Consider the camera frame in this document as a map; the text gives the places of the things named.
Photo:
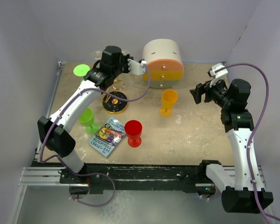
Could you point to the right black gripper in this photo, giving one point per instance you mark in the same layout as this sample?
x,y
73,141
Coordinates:
x,y
203,88

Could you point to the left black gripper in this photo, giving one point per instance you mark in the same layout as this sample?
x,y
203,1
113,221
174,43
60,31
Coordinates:
x,y
125,59

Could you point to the orange plastic goblet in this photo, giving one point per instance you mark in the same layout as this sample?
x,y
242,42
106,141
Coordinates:
x,y
168,101

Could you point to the clear wine glass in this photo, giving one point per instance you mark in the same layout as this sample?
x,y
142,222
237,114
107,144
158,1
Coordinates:
x,y
96,55

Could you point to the green plastic goblet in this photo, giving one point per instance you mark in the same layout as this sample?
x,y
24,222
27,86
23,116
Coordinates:
x,y
87,119
81,71

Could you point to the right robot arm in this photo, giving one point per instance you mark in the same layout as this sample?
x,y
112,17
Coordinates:
x,y
245,193

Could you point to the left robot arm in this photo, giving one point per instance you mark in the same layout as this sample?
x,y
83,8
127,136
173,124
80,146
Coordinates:
x,y
54,131

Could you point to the gold wine glass rack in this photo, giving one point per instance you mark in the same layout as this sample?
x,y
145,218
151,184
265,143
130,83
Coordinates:
x,y
114,100

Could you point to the pastel mini drawer chest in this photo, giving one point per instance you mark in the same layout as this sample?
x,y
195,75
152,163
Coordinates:
x,y
164,63

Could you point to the red plastic goblet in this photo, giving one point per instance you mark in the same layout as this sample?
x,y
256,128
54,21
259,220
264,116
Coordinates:
x,y
133,129

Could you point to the blue treehouse book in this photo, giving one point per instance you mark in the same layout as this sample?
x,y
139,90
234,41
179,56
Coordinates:
x,y
108,136

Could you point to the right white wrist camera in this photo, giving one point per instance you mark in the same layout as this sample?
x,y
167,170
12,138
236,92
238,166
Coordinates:
x,y
217,73

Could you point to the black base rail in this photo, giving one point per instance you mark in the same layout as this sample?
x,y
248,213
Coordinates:
x,y
137,177

